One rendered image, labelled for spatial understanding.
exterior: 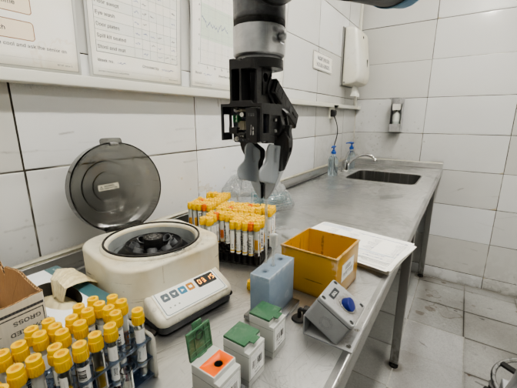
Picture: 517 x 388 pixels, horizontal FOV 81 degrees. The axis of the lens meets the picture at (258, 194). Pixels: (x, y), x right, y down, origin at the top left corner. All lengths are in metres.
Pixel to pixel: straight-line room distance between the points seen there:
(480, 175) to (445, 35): 1.00
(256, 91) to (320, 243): 0.46
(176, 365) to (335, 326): 0.26
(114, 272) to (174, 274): 0.10
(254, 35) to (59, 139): 0.55
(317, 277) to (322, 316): 0.13
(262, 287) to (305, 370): 0.14
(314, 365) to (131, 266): 0.35
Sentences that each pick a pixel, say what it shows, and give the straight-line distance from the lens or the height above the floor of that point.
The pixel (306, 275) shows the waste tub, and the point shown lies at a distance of 0.68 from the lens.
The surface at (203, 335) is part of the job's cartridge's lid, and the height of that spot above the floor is 0.97.
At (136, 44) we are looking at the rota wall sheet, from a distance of 0.98.
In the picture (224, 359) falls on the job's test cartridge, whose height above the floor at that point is 0.95.
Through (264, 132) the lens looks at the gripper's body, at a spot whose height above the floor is 1.22.
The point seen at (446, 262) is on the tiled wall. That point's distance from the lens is 2.86.
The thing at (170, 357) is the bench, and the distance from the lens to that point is 0.57.
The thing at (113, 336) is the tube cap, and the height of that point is 0.98.
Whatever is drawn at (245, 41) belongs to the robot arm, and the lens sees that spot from 0.46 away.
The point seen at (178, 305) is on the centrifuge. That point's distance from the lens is 0.61.
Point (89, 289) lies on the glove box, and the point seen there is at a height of 0.94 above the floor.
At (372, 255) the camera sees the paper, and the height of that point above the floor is 0.89.
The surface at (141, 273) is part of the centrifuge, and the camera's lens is 0.59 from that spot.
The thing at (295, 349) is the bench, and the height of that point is 0.88.
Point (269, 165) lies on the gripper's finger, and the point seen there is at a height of 1.17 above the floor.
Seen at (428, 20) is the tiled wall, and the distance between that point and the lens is 2.74.
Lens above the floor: 1.24
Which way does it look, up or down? 14 degrees down
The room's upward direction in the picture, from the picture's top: straight up
